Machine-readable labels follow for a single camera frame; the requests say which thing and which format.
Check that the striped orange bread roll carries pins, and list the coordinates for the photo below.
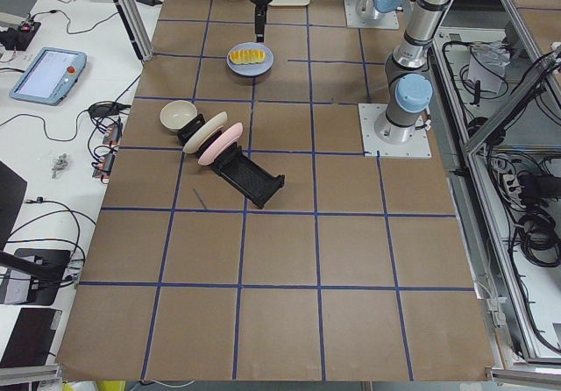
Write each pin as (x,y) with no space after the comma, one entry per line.
(247,56)

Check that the blue plate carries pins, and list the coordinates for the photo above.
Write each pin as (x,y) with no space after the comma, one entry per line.
(252,70)

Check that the cream white plate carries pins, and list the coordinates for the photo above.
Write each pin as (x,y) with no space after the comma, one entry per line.
(197,131)

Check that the pink plate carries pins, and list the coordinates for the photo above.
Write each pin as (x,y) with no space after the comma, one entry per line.
(226,139)

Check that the small cream bowl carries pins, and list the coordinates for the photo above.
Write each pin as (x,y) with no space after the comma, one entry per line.
(176,114)

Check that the black dish rack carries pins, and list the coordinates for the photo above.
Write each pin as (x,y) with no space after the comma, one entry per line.
(247,177)

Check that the teach pendant tablet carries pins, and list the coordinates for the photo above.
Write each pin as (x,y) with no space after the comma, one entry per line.
(50,76)

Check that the black monitor stand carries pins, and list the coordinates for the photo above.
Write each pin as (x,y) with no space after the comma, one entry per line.
(33,276)

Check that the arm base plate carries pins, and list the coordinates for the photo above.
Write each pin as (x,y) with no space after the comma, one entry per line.
(386,22)
(382,139)

